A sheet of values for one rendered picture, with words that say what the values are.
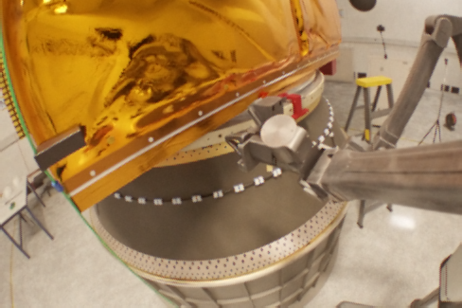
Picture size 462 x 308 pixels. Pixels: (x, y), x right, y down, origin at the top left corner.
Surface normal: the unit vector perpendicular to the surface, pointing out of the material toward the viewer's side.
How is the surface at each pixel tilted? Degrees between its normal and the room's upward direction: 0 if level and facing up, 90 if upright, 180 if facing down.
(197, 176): 62
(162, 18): 89
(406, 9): 90
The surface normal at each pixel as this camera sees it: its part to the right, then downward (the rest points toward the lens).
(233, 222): 0.09, -0.05
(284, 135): -0.51, -0.50
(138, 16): 0.70, 0.13
